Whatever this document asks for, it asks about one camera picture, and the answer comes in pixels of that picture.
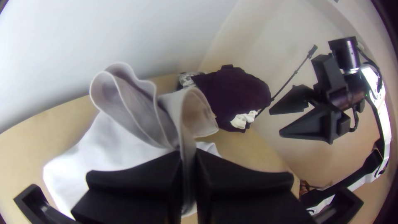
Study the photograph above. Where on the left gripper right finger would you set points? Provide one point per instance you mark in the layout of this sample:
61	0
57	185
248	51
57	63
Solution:
245	199

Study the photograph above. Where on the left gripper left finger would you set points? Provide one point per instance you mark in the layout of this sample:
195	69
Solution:
133	193

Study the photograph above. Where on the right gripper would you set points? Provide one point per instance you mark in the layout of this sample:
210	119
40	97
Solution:
337	124

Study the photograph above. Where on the light grey t-shirt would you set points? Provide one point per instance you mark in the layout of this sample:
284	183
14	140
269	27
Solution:
124	143

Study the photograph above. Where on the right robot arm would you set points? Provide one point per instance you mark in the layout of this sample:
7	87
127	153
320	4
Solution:
377	102

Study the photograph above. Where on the black tripod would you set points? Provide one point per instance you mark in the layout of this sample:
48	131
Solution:
295	72

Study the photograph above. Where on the pile of folded clothes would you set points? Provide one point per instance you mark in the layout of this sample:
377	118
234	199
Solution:
230	90

